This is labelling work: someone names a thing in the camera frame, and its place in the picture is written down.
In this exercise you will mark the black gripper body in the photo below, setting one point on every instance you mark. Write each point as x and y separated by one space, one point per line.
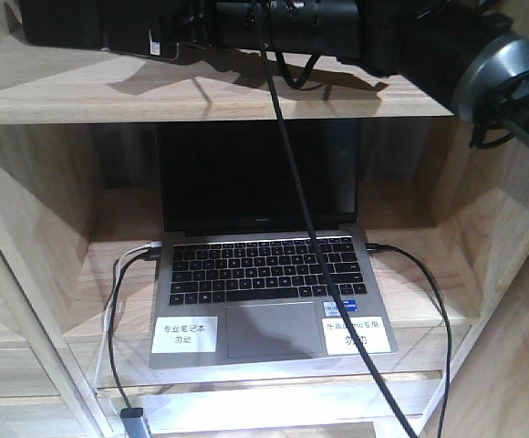
183 21

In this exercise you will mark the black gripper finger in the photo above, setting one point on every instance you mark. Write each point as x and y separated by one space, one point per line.
62 23

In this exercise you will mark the black smartphone pink frame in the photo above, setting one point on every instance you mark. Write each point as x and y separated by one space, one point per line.
131 27

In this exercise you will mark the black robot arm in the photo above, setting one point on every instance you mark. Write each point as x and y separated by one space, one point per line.
466 58

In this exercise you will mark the silver laptop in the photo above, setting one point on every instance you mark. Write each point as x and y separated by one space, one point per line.
267 241

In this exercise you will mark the white paper label left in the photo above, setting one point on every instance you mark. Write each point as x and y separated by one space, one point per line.
189 334

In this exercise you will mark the grey usb adapter hub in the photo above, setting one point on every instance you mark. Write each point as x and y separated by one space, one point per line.
135 422

